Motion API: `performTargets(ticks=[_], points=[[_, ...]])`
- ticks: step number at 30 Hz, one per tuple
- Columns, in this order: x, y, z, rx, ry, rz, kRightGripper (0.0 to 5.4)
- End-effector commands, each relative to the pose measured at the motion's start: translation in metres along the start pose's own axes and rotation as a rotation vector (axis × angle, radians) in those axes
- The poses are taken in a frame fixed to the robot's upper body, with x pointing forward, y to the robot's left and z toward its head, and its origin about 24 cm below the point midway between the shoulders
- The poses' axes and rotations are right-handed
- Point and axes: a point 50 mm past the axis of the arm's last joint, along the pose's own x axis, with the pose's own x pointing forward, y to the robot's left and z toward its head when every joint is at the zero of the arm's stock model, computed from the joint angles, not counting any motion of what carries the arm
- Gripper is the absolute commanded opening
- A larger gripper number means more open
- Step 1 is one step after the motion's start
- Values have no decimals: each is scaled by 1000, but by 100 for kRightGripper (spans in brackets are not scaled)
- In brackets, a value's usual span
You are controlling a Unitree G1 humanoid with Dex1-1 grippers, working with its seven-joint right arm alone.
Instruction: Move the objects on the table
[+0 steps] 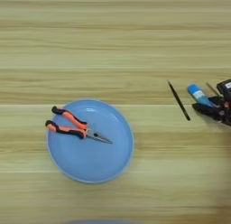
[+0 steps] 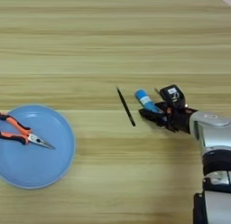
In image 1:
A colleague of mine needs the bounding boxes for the amber handle screwdriver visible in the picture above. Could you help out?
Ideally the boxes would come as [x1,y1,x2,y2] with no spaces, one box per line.
[206,81,224,98]

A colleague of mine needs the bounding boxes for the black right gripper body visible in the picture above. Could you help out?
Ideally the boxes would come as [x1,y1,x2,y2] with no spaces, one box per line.
[218,96,231,128]

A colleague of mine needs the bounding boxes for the small black box white label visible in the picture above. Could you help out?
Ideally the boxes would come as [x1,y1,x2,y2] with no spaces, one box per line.
[216,79,231,103]

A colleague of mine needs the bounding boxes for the light blue round plate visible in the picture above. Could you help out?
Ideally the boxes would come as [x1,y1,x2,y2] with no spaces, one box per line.
[46,98,135,184]

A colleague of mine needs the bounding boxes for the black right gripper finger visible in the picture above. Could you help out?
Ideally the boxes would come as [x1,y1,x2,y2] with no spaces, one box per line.
[191,102,224,122]
[208,95,226,107]

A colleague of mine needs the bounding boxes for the orange black needle-nose pliers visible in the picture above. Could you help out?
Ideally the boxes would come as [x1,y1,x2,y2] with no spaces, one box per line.
[44,105,114,145]

